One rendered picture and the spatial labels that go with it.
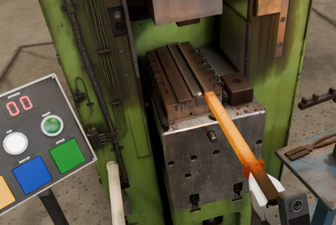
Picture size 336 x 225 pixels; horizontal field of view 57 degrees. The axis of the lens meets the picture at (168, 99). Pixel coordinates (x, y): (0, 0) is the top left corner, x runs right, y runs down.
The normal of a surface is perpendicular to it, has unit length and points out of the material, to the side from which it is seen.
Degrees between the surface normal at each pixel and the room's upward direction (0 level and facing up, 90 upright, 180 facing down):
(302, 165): 0
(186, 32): 90
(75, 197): 0
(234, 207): 90
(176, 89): 0
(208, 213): 90
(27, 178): 60
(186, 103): 90
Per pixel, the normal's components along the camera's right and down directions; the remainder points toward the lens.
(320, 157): -0.10, -0.80
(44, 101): 0.48, -0.04
